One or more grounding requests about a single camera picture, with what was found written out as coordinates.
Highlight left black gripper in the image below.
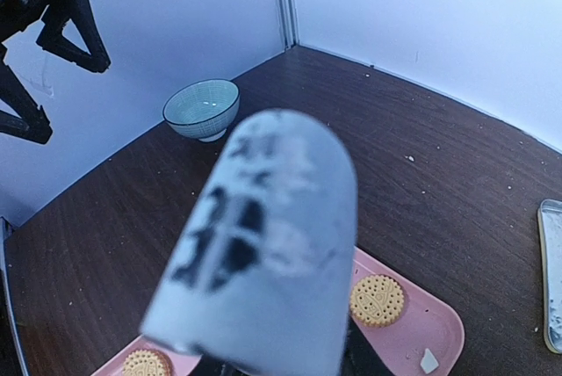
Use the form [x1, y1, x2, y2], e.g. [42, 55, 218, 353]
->
[1, 0, 111, 144]

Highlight metal serving tongs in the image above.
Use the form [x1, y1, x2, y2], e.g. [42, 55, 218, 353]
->
[140, 109, 357, 375]

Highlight pale blue ceramic bowl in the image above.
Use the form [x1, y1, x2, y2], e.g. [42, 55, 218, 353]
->
[162, 79, 241, 142]

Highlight yellow cookie under chip cookie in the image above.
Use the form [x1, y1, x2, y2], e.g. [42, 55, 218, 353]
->
[122, 350, 172, 376]

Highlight lone yellow sandwich cookie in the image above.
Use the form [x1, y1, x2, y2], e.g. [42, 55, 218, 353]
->
[349, 274, 406, 328]

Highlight pink plastic tray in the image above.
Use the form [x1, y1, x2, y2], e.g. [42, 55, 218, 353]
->
[94, 249, 465, 375]

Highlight silver tin lid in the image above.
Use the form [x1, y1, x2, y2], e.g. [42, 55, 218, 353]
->
[537, 199, 561, 354]

